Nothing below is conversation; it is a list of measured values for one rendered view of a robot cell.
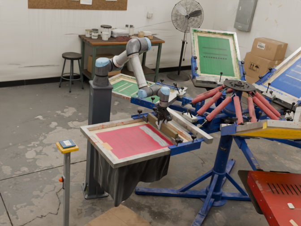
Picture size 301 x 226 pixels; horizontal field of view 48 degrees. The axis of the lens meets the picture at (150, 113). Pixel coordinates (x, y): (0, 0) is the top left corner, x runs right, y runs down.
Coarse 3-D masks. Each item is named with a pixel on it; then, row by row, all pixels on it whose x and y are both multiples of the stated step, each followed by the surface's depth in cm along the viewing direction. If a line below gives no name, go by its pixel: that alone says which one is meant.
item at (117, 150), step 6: (150, 138) 278; (162, 138) 280; (114, 144) 262; (156, 144) 270; (114, 150) 254; (120, 150) 256; (138, 150) 259; (144, 150) 260; (150, 150) 261; (120, 156) 248; (126, 156) 249
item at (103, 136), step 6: (132, 126) 293; (138, 126) 294; (150, 126) 297; (102, 132) 277; (108, 132) 279; (114, 132) 280; (144, 132) 286; (156, 132) 288; (102, 138) 269; (108, 138) 270
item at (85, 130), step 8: (120, 120) 294; (128, 120) 295; (136, 120) 300; (80, 128) 275; (88, 128) 275; (96, 128) 280; (176, 128) 292; (88, 136) 263; (184, 136) 285; (96, 144) 252; (104, 152) 244; (152, 152) 251; (160, 152) 253; (168, 152) 258; (112, 160) 236; (120, 160) 237; (128, 160) 238; (136, 160) 242; (144, 160) 247
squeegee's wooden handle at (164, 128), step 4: (148, 116) 297; (152, 116) 292; (148, 120) 298; (152, 120) 292; (156, 120) 287; (164, 124) 280; (160, 128) 284; (164, 128) 279; (168, 128) 275; (164, 132) 280; (168, 132) 275; (172, 132) 270; (176, 132) 270; (168, 136) 276; (172, 136) 271; (176, 136) 269
